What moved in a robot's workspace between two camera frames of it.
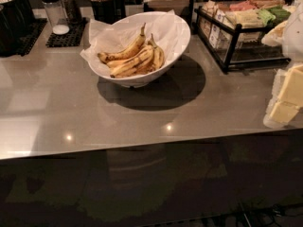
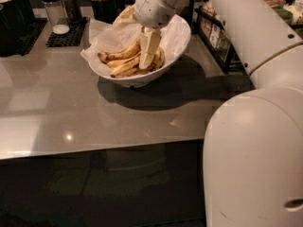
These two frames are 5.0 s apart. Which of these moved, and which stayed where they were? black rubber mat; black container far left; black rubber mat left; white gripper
Moved: white gripper
Stayed: black rubber mat; black container far left; black rubber mat left
